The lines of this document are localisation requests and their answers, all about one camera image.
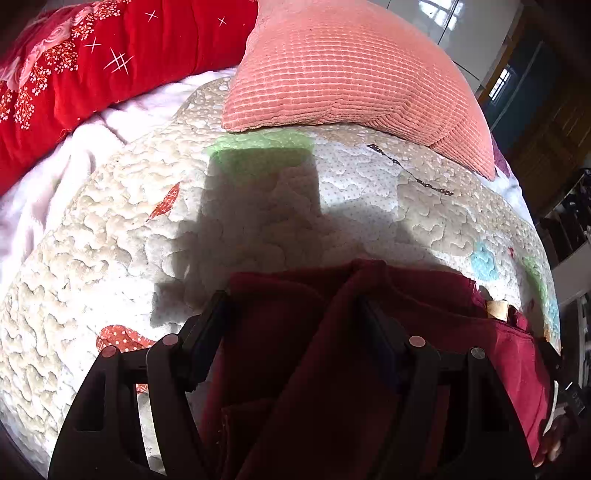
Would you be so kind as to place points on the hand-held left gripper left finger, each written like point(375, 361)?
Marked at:
point(203, 353)

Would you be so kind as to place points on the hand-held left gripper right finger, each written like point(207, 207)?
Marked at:
point(390, 355)

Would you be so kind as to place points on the dark red garment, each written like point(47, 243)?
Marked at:
point(300, 369)

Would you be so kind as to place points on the person's right hand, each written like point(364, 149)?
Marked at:
point(556, 438)

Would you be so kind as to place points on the white furniture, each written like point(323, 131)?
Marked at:
point(572, 286)

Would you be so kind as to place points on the quilted patchwork bedspread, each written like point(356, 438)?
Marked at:
point(115, 258)

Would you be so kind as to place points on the brown wooden door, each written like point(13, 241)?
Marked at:
point(549, 120)

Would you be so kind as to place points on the red floral quilt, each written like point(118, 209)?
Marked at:
point(74, 87)

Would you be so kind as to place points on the white glossy wardrobe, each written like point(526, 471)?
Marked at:
point(452, 27)

